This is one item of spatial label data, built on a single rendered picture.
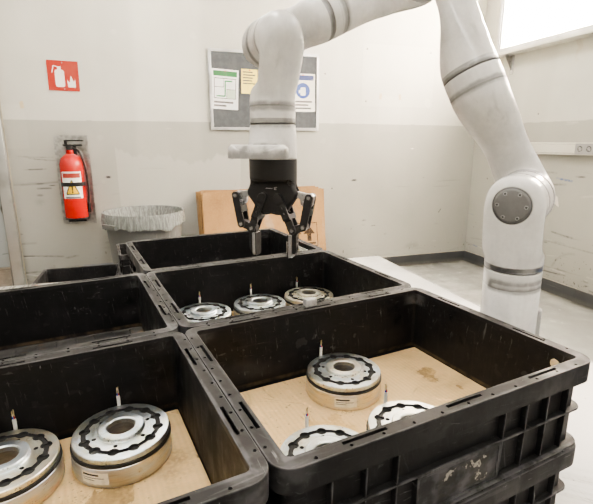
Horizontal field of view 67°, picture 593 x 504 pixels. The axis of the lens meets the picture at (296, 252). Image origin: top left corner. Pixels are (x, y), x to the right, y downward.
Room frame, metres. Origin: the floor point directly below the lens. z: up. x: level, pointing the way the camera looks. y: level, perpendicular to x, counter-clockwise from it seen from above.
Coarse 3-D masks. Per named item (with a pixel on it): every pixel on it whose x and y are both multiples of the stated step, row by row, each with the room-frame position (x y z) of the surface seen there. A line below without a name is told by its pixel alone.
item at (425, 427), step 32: (416, 288) 0.72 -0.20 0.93; (256, 320) 0.58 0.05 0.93; (480, 320) 0.59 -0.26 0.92; (576, 352) 0.48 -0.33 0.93; (224, 384) 0.41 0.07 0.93; (512, 384) 0.41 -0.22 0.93; (544, 384) 0.42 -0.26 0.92; (576, 384) 0.45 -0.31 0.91; (256, 416) 0.36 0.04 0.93; (416, 416) 0.36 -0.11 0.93; (448, 416) 0.36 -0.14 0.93; (480, 416) 0.38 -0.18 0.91; (320, 448) 0.31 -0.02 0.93; (352, 448) 0.31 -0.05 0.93; (384, 448) 0.33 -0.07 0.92; (416, 448) 0.34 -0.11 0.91; (288, 480) 0.29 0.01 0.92; (320, 480) 0.30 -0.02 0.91
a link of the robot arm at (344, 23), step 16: (336, 0) 0.73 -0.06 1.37; (352, 0) 0.74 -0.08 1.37; (368, 0) 0.77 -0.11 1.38; (384, 0) 0.82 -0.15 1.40; (400, 0) 0.84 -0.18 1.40; (416, 0) 0.85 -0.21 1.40; (336, 16) 0.73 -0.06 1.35; (352, 16) 0.75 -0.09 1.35; (368, 16) 0.78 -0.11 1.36; (384, 16) 0.83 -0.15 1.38; (336, 32) 0.74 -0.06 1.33
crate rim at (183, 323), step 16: (272, 256) 0.93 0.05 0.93; (304, 256) 0.95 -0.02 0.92; (336, 256) 0.93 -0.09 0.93; (160, 272) 0.81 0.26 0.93; (176, 272) 0.83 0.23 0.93; (368, 272) 0.83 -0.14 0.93; (160, 288) 0.72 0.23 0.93; (384, 288) 0.72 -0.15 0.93; (400, 288) 0.72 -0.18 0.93; (176, 320) 0.58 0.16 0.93; (208, 320) 0.58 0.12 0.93; (224, 320) 0.58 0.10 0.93
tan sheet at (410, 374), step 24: (384, 360) 0.65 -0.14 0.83; (408, 360) 0.65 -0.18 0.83; (432, 360) 0.65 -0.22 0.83; (288, 384) 0.58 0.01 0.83; (384, 384) 0.58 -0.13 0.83; (408, 384) 0.58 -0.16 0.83; (432, 384) 0.58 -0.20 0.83; (456, 384) 0.58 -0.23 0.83; (264, 408) 0.52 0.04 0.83; (288, 408) 0.52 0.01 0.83; (312, 408) 0.52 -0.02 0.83; (288, 432) 0.47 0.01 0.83; (360, 432) 0.47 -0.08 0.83
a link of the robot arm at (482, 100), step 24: (480, 72) 0.75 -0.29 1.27; (504, 72) 0.76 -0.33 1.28; (456, 96) 0.77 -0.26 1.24; (480, 96) 0.74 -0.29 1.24; (504, 96) 0.74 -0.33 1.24; (480, 120) 0.76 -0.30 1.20; (504, 120) 0.75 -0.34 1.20; (480, 144) 0.79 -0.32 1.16; (504, 144) 0.76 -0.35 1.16; (528, 144) 0.76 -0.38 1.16; (504, 168) 0.78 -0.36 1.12; (528, 168) 0.75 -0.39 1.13
